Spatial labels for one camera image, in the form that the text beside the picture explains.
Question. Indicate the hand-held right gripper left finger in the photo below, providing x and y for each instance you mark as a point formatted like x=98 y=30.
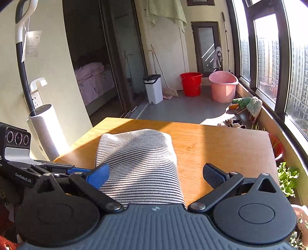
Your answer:
x=98 y=175

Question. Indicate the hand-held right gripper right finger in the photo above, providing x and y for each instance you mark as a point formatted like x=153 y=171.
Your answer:
x=214 y=175

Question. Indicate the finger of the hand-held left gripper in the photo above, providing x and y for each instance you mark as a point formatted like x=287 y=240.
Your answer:
x=57 y=164
x=77 y=170

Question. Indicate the black white striped garment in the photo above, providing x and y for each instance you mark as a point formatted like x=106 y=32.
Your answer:
x=137 y=156

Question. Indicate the white upright vacuum cleaner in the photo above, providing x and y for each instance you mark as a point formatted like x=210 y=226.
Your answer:
x=45 y=129

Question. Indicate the patterned slipper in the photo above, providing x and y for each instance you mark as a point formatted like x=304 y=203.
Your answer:
x=228 y=123

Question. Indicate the red flower pot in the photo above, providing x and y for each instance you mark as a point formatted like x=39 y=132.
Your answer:
x=276 y=146

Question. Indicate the green leafy plant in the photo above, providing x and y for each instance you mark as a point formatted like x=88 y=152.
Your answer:
x=287 y=178

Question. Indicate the pink plastic bucket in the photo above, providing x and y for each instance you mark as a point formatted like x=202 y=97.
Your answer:
x=222 y=92

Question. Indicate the bed with pink blanket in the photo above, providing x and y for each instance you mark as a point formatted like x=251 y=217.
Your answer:
x=91 y=81

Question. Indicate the red plastic bucket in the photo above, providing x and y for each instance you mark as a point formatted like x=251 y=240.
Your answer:
x=191 y=85

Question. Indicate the broom with pink head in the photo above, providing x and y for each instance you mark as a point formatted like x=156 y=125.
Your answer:
x=171 y=92

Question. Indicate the pink pot with plant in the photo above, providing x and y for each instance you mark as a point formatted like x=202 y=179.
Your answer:
x=299 y=216

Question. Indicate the white trash bin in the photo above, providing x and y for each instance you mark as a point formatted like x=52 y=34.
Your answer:
x=154 y=91

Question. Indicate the white paper tag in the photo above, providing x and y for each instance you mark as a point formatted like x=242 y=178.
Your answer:
x=33 y=43

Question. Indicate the dark sliding glass door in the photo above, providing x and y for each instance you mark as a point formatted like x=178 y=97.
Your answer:
x=113 y=60

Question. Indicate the hanging grey rag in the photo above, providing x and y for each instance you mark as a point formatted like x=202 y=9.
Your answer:
x=217 y=57

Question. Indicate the mop pole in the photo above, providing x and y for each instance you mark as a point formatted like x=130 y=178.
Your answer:
x=226 y=43

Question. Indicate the dark framed interior window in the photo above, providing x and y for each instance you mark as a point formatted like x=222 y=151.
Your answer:
x=205 y=40

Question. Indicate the hanging green towel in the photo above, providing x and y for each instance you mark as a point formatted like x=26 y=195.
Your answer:
x=166 y=12

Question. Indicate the small dark framed window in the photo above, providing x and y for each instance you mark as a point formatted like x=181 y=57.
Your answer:
x=199 y=2

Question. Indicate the white covered wall socket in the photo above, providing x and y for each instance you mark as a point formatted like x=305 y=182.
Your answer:
x=37 y=99

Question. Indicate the dark balcony window frame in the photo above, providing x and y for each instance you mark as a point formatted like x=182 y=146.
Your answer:
x=285 y=60

